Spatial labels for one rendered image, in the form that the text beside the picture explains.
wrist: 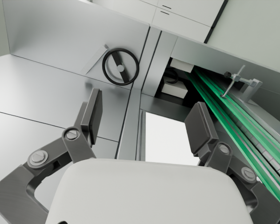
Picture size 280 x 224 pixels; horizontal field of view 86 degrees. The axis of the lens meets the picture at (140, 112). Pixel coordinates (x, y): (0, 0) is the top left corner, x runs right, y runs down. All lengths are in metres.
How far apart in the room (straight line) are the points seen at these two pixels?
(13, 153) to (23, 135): 0.07
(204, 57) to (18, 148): 0.92
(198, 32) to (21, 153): 3.66
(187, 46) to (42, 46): 0.81
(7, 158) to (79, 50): 0.65
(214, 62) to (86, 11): 0.74
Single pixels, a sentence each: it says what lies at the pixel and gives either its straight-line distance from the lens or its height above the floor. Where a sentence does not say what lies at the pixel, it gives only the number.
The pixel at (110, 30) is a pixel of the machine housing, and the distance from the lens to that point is 0.91.
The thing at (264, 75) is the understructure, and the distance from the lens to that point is 1.17.
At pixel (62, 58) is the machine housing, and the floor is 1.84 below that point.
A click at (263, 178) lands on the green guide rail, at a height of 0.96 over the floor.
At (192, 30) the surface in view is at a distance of 3.77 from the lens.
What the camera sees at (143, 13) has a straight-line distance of 3.64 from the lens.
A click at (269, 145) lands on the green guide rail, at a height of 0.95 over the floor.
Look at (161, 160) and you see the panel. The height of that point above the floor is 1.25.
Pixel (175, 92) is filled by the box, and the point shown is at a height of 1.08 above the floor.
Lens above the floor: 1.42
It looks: 7 degrees down
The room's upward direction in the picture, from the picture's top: 74 degrees counter-clockwise
